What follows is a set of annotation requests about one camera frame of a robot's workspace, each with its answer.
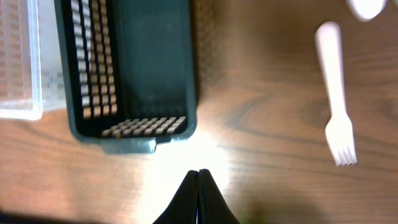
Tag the dark green plastic basket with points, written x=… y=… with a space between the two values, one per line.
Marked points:
x=128 y=69

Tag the clear plastic basket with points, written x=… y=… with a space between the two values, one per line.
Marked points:
x=31 y=68

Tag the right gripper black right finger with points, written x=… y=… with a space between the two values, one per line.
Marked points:
x=212 y=208

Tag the white plastic spoon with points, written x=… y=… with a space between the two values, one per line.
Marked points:
x=366 y=10

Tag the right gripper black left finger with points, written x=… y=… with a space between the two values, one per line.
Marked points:
x=182 y=209

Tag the white plastic fork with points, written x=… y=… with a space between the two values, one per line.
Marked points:
x=339 y=129

